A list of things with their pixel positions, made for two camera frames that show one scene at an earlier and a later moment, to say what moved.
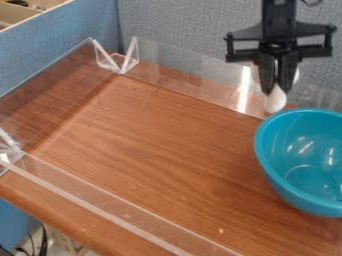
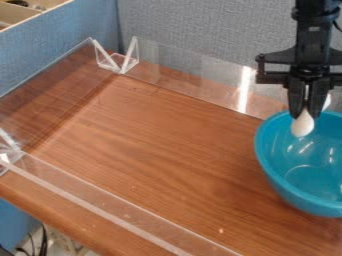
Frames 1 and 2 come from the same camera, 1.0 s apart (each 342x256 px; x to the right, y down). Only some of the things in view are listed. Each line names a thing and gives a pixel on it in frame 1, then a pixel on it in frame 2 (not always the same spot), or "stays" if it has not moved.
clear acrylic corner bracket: (117, 62) stays
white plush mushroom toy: (276, 99) → (302, 125)
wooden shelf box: (18, 11) stays
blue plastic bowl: (298, 149) stays
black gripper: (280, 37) → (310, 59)
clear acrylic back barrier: (194, 66) stays
